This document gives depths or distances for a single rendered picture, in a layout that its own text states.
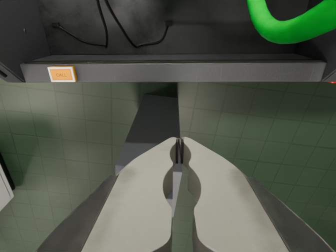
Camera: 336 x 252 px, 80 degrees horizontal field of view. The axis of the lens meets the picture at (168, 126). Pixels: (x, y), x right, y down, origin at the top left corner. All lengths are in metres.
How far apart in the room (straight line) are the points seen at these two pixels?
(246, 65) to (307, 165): 1.67
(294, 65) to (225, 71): 0.13
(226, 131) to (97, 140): 1.01
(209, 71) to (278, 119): 1.31
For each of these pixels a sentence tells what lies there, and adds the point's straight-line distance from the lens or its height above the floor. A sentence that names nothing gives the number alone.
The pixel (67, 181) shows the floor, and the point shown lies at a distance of 2.10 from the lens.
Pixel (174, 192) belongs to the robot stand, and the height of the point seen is 0.80.
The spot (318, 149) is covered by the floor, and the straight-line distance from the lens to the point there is 2.00.
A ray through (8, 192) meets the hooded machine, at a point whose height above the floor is 0.10.
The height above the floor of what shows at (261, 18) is 1.19.
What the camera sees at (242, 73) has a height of 0.95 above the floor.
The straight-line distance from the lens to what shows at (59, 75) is 0.48.
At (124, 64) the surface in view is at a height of 0.95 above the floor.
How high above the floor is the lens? 1.37
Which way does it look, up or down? 63 degrees down
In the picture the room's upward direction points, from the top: 177 degrees counter-clockwise
